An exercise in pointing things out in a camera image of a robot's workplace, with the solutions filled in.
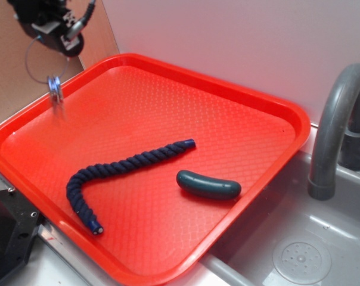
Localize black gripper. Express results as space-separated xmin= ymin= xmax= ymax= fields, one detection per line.
xmin=8 ymin=0 xmax=85 ymax=57

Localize dark green toy pickle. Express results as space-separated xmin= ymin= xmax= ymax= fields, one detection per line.
xmin=176 ymin=170 xmax=241 ymax=200

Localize brown cardboard panel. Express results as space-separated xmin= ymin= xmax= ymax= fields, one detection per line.
xmin=0 ymin=1 xmax=119 ymax=123

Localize black octagonal mount plate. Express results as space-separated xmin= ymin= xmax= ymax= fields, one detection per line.
xmin=0 ymin=189 xmax=42 ymax=283

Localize silver keys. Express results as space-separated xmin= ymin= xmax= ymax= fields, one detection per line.
xmin=24 ymin=35 xmax=70 ymax=120

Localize red plastic tray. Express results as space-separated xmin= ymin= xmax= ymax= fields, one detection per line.
xmin=0 ymin=54 xmax=310 ymax=285

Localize grey toy faucet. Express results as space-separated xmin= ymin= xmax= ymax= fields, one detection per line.
xmin=308 ymin=63 xmax=360 ymax=201

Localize grey cable with connector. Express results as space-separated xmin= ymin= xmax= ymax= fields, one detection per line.
xmin=63 ymin=0 xmax=97 ymax=41

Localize dark blue twisted rope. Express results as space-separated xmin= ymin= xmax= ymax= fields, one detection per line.
xmin=66 ymin=138 xmax=197 ymax=237

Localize grey toy sink basin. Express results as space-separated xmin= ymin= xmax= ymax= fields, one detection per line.
xmin=194 ymin=147 xmax=360 ymax=286

